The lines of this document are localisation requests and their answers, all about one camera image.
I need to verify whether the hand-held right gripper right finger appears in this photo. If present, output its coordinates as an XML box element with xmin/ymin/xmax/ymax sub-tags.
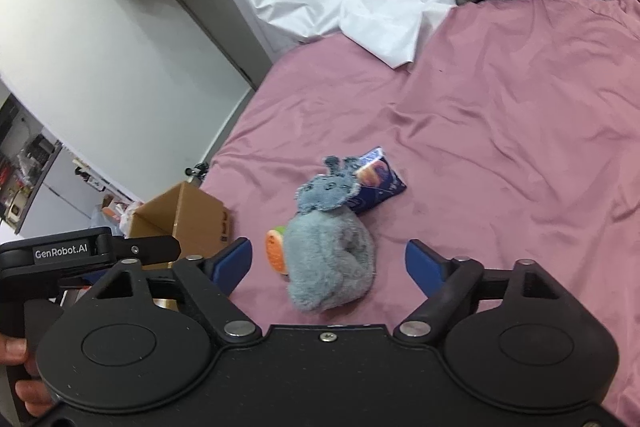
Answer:
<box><xmin>394</xmin><ymin>238</ymin><xmax>581</xmax><ymax>343</ymax></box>

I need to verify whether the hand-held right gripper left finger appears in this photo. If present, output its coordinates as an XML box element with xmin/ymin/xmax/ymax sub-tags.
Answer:
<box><xmin>70</xmin><ymin>237</ymin><xmax>263</xmax><ymax>344</ymax></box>

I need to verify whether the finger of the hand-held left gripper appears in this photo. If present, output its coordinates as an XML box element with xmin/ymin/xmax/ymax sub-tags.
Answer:
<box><xmin>110</xmin><ymin>236</ymin><xmax>182</xmax><ymax>269</ymax></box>

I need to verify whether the toy burger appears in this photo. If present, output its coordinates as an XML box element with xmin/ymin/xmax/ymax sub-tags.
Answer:
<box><xmin>266</xmin><ymin>227</ymin><xmax>292</xmax><ymax>282</ymax></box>

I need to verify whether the cardboard box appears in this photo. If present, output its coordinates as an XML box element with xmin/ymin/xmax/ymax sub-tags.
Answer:
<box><xmin>125</xmin><ymin>181</ymin><xmax>236</xmax><ymax>270</ymax></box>

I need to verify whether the grey plush toy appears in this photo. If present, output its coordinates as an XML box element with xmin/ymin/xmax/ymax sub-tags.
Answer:
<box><xmin>285</xmin><ymin>156</ymin><xmax>377</xmax><ymax>314</ymax></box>

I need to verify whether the blue snack packet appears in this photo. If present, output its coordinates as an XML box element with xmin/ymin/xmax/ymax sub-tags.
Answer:
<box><xmin>350</xmin><ymin>147</ymin><xmax>407</xmax><ymax>214</ymax></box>

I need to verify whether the person's left hand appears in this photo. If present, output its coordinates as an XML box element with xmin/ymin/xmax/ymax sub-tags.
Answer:
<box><xmin>0</xmin><ymin>336</ymin><xmax>53</xmax><ymax>418</ymax></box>

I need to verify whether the white red plastic bag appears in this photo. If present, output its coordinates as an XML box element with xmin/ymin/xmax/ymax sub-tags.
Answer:
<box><xmin>92</xmin><ymin>201</ymin><xmax>145</xmax><ymax>239</ymax></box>

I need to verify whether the grey kitchen cabinet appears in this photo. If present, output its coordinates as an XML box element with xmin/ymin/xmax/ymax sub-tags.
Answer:
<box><xmin>0</xmin><ymin>92</ymin><xmax>138</xmax><ymax>238</ymax></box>

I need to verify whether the pink bed sheet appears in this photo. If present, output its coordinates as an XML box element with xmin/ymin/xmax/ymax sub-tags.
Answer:
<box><xmin>202</xmin><ymin>0</ymin><xmax>640</xmax><ymax>427</ymax></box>

